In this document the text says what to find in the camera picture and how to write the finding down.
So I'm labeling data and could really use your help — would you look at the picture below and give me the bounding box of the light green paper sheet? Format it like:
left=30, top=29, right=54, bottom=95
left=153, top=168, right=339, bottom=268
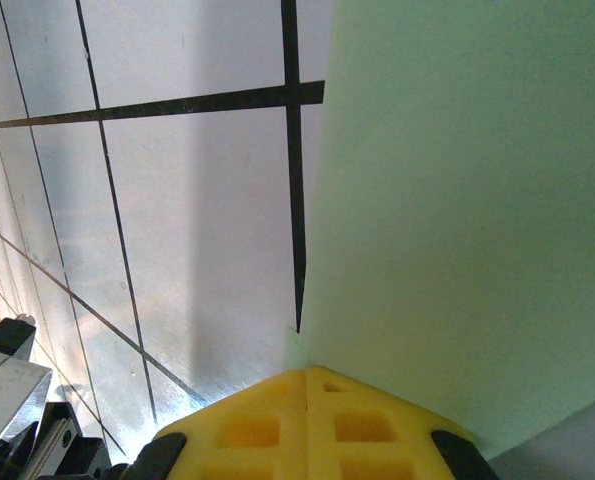
left=284, top=0, right=595, bottom=459

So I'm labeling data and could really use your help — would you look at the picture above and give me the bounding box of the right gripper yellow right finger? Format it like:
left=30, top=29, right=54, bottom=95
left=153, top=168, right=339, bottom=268
left=305, top=364, right=501, bottom=480

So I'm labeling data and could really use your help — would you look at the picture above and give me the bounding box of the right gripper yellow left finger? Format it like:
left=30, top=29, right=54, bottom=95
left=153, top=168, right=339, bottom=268
left=135, top=368, right=308, bottom=480

